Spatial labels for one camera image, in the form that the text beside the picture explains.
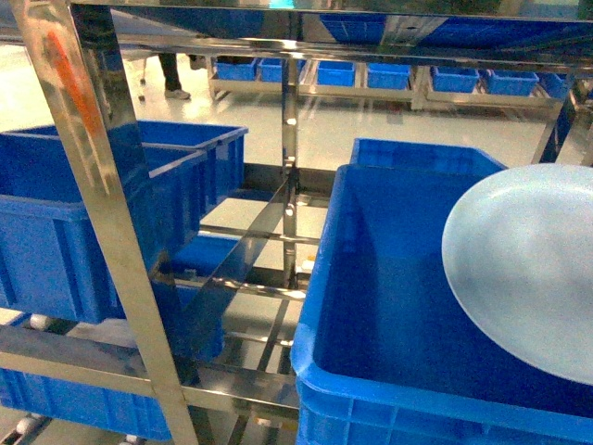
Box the blue bin layer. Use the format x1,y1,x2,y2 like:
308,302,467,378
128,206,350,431
1,133,206,324
106,120,249,219
0,277,228,442

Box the blue bin lower layer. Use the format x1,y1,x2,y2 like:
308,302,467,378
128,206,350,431
0,277,228,442

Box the stainless steel shelf rack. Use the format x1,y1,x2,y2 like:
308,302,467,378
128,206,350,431
1,1,592,444

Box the light blue round plate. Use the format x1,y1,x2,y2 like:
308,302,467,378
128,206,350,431
442,163,592,385

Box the large blue bin right shelf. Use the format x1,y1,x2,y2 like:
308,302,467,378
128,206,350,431
291,164,592,444

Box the background rack with blue bins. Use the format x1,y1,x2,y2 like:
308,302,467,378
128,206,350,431
207,57,571,111

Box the seated person legs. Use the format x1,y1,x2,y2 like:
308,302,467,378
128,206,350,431
158,53,206,101

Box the blue bin rear right shelf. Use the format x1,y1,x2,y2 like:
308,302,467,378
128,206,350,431
350,138,507,177

